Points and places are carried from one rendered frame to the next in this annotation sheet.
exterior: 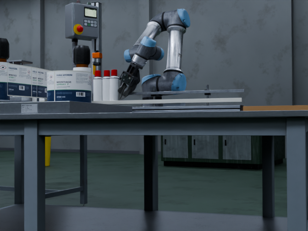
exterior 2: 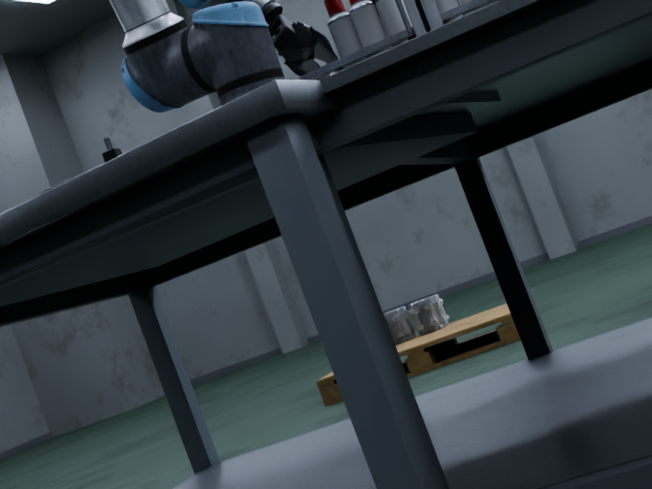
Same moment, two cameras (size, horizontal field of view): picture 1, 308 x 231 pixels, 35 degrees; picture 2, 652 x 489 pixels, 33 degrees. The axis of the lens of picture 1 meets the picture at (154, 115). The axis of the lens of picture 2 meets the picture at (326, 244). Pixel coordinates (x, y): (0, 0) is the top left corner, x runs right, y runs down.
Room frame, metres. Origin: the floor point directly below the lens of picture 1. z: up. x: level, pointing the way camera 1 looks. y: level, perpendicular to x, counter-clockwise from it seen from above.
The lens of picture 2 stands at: (4.77, -0.01, 0.57)
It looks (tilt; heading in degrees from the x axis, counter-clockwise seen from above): 2 degrees up; 179
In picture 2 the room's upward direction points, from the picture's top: 21 degrees counter-clockwise
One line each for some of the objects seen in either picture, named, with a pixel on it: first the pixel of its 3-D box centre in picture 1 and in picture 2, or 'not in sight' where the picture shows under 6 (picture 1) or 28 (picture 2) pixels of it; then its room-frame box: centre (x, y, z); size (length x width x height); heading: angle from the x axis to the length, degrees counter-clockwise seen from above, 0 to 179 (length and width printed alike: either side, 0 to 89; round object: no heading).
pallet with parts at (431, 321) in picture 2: not in sight; (426, 332); (-1.21, 0.47, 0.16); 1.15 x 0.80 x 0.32; 69
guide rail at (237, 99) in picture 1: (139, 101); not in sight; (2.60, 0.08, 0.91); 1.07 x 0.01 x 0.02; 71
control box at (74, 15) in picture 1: (82, 22); not in sight; (2.84, 0.41, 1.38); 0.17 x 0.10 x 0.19; 126
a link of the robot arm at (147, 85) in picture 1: (152, 86); (233, 43); (2.92, 0.01, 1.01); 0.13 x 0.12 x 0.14; 62
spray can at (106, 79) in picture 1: (107, 89); (372, 36); (2.71, 0.26, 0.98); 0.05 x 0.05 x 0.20
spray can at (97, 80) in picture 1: (97, 89); (398, 25); (2.72, 0.31, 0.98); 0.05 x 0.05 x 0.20
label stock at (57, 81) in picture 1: (69, 88); not in sight; (2.24, 0.39, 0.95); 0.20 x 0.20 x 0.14
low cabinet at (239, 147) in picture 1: (224, 144); not in sight; (9.48, -1.36, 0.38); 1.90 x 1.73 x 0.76; 61
